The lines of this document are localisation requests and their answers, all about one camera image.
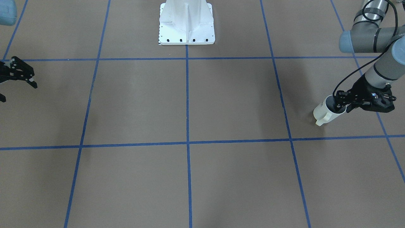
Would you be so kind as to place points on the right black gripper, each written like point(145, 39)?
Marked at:
point(15, 70)

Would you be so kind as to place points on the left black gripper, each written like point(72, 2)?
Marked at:
point(361, 86)

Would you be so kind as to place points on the white ceramic mug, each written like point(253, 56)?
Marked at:
point(325, 112)

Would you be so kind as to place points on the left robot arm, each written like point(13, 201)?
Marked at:
point(375, 29)

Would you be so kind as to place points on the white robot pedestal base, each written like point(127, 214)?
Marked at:
point(186, 22)

